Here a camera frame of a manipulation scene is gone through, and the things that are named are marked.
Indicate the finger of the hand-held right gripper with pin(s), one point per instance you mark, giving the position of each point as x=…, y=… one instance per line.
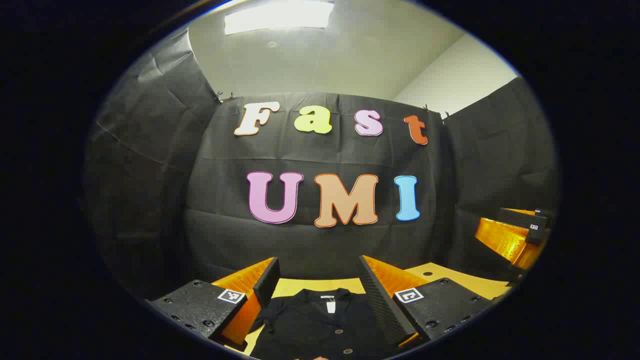
x=505, y=240

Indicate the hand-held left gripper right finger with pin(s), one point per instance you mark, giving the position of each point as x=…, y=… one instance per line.
x=380, y=300

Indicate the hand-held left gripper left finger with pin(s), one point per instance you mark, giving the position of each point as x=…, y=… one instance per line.
x=267, y=282

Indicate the black button-up shirt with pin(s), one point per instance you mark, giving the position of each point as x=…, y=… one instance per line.
x=320, y=325

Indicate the black backdrop cloth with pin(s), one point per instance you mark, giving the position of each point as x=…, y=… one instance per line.
x=325, y=155

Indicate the rectangular ceiling light panel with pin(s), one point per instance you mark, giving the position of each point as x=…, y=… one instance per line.
x=277, y=16

